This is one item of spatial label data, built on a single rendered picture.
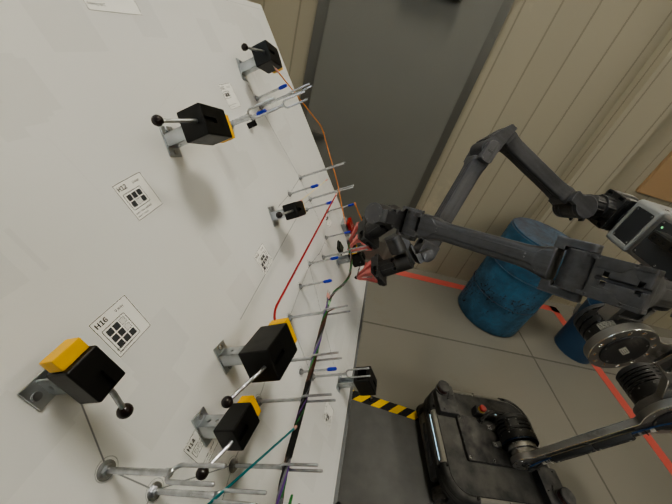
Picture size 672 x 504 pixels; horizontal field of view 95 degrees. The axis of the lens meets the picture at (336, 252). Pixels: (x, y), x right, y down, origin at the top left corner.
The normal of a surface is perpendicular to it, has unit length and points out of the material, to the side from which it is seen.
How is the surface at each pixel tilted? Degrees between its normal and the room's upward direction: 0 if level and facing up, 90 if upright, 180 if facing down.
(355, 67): 90
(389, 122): 90
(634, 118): 90
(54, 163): 54
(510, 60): 90
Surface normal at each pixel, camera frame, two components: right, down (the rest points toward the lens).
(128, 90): 0.92, -0.21
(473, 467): 0.26, -0.77
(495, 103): -0.04, 0.58
